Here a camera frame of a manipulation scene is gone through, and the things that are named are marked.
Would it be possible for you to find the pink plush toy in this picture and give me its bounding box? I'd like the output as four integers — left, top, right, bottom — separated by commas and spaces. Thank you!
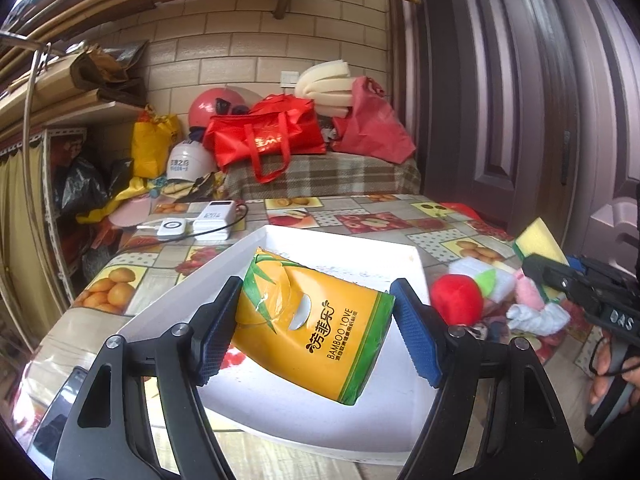
514, 269, 546, 311

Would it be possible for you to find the red plush apple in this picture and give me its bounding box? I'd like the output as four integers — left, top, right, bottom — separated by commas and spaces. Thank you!
430, 274, 485, 325

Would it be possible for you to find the yellow green sponge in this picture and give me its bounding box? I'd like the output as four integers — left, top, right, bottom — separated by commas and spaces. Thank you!
513, 217, 568, 302

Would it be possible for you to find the white foam block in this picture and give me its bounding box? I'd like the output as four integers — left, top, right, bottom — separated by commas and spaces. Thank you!
448, 257, 516, 304

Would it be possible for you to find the white shallow tray box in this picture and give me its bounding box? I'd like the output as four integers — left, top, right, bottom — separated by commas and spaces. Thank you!
117, 224, 442, 466

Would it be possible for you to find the smartphone with photo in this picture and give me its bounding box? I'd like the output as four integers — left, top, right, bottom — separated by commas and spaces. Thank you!
27, 366, 88, 479

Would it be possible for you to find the fruit pattern tablecloth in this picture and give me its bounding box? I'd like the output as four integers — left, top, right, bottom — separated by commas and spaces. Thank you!
14, 193, 606, 480

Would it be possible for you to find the flat red gift bag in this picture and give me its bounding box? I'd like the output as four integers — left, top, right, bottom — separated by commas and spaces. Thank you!
442, 203, 482, 221

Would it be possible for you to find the white power bank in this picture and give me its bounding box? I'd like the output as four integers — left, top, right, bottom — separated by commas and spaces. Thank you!
192, 200, 235, 243

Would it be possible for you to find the dark wooden door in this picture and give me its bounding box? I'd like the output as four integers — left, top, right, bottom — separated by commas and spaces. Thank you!
390, 0, 639, 269

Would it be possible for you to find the black plastic bag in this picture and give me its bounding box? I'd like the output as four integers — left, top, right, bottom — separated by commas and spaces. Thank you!
53, 153, 134, 216

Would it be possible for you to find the white safety helmet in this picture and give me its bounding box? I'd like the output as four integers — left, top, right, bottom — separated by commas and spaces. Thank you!
166, 141, 217, 182

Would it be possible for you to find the yellow shopping bag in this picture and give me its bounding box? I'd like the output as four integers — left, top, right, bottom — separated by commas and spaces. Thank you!
131, 105, 183, 179

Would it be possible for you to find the dark red fabric bag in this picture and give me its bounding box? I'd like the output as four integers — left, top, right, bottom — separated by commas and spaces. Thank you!
331, 76, 416, 165

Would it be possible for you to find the plaid blanket covered bench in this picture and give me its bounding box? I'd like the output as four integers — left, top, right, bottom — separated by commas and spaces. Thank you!
220, 152, 421, 200

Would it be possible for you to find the glossy red tote bag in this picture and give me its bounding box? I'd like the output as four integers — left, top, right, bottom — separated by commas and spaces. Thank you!
203, 94, 326, 184

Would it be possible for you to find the pink red helmet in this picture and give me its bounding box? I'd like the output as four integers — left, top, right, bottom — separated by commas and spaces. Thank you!
188, 88, 250, 129

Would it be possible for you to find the cream foam roll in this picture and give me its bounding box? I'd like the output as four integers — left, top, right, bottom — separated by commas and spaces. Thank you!
294, 60, 355, 118

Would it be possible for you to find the white round wireless charger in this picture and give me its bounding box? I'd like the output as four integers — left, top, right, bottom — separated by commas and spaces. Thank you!
137, 218, 188, 240

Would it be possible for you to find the black cable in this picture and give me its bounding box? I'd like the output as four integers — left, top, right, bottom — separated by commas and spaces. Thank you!
117, 201, 250, 246

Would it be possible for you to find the wooden wall shelf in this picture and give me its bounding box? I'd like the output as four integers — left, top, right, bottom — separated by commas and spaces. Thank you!
30, 42, 146, 127

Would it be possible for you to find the wall light switch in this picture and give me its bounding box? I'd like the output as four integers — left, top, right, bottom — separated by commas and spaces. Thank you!
280, 70, 299, 88

